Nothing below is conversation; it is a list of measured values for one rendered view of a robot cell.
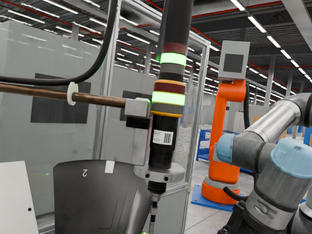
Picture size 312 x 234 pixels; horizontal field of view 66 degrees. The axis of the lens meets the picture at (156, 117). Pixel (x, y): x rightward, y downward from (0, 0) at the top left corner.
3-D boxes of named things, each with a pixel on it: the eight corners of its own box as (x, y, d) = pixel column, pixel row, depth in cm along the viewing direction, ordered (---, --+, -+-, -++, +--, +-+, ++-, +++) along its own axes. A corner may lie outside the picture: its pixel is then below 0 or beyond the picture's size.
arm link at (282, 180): (332, 155, 42) (325, 159, 36) (301, 206, 45) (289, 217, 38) (287, 135, 47) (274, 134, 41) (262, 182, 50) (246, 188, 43)
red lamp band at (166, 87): (151, 90, 30) (152, 81, 30) (154, 92, 35) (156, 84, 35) (185, 94, 30) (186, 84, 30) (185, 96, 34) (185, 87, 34)
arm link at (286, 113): (281, 87, 90) (212, 131, 58) (315, 89, 83) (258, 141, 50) (279, 115, 94) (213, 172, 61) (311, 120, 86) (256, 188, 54)
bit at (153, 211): (145, 232, 33) (150, 196, 33) (151, 230, 34) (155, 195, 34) (150, 236, 33) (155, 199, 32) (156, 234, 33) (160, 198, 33)
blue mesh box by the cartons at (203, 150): (194, 160, 729) (199, 128, 723) (214, 156, 825) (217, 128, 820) (221, 168, 671) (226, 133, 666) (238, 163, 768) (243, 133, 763)
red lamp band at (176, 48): (160, 51, 30) (161, 41, 30) (162, 56, 34) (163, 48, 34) (186, 54, 30) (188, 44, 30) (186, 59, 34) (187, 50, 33)
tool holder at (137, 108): (112, 175, 30) (121, 97, 29) (125, 162, 37) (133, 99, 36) (184, 186, 29) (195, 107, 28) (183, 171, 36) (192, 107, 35)
